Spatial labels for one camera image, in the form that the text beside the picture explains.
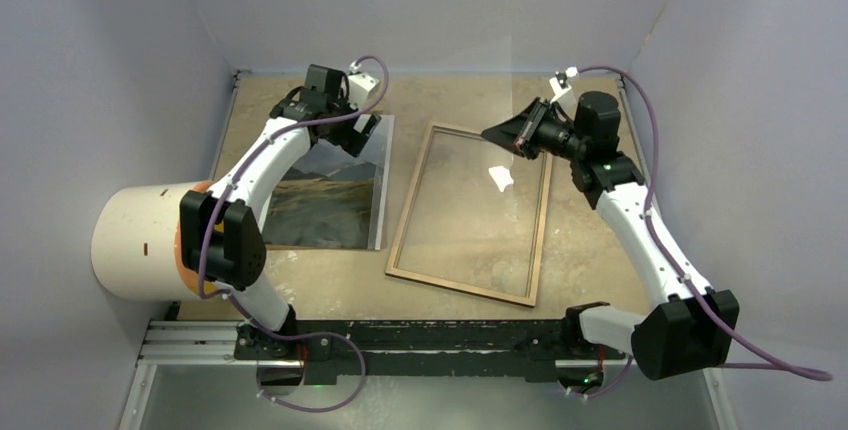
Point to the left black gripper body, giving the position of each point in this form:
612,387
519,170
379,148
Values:
341,107

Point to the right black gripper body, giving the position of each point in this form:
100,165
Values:
560,138

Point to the black wooden picture frame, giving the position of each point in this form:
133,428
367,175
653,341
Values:
474,218

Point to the clear acrylic sheet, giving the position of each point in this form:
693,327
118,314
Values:
473,88

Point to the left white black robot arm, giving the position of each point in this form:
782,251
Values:
220,228

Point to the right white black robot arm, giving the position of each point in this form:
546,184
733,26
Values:
688,326

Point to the brown cardboard backing board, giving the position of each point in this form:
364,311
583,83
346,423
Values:
318,247

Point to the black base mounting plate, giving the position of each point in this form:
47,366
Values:
534,350

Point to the white cylinder orange lid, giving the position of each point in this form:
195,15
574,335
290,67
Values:
135,250

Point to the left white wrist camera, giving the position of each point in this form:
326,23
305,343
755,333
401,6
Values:
361,88

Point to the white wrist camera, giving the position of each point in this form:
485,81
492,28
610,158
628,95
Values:
562,87
361,88

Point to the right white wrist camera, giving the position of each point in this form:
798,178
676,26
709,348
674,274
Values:
562,87

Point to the aluminium rail frame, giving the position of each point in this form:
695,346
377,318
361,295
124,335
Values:
189,378

